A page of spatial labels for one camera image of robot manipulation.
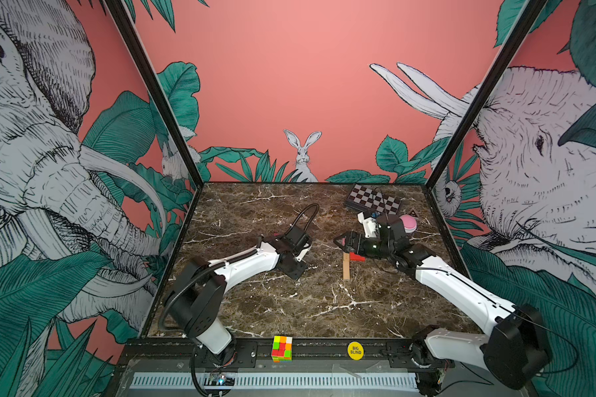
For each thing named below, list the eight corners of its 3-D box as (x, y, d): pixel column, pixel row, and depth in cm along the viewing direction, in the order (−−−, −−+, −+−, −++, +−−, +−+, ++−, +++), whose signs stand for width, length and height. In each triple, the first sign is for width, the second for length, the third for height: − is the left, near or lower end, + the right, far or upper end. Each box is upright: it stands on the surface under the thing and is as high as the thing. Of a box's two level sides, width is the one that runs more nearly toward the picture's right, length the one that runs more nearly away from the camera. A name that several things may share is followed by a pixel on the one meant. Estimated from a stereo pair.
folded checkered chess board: (345, 205, 114) (346, 201, 112) (350, 187, 122) (351, 182, 120) (396, 218, 110) (399, 214, 107) (399, 198, 118) (401, 194, 115)
